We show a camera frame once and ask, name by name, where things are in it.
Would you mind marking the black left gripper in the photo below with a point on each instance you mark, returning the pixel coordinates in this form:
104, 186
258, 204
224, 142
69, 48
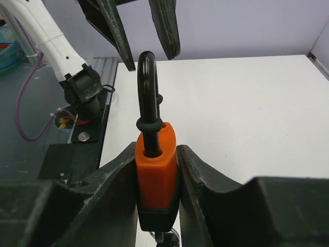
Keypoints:
104, 17

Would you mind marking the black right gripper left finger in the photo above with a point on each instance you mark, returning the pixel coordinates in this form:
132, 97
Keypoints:
99, 210

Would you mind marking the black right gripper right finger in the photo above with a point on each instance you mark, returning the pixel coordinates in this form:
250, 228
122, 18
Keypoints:
266, 211

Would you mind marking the orange black Opel padlock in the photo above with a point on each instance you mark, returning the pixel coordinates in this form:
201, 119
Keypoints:
155, 154

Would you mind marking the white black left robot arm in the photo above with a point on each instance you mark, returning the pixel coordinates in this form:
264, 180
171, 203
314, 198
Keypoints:
80, 82

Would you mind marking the clear bin with tubing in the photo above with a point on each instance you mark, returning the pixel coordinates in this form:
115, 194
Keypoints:
12, 55

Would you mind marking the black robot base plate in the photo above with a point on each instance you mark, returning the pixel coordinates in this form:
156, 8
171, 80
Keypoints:
79, 157

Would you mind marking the aluminium table edge rail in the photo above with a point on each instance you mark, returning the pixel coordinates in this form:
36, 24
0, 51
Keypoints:
318, 65

